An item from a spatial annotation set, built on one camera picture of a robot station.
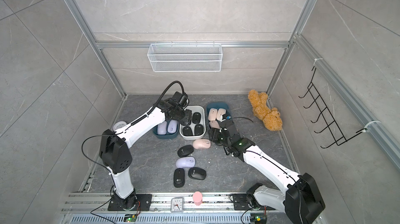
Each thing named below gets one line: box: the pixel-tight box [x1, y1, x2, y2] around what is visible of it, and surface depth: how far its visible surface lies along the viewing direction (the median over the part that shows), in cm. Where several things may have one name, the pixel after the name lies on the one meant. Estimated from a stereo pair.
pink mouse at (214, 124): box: [208, 120, 220, 129], surface depth 102 cm
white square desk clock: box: [170, 196, 185, 214], surface depth 73 cm
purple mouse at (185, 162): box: [175, 156, 196, 168], surface depth 86 cm
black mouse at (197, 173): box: [188, 167, 207, 181], surface depth 83 cm
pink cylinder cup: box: [192, 191, 203, 206], surface depth 69 cm
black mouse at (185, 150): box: [177, 144, 195, 158], surface depth 90 cm
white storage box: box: [179, 105, 207, 141], surface depth 100 cm
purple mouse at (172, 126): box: [167, 119, 179, 134], surface depth 100 cm
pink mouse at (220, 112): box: [216, 107, 227, 121], surface depth 109 cm
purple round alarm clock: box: [113, 120, 128, 131], surface depth 102 cm
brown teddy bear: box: [247, 89, 283, 132], surface depth 99 cm
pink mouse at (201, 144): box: [192, 138, 211, 149], surface depth 94 cm
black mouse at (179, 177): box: [173, 167, 185, 189], surface depth 81 cm
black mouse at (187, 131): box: [182, 125, 193, 136], surface depth 99 cm
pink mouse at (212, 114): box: [207, 107, 218, 121], surface depth 107 cm
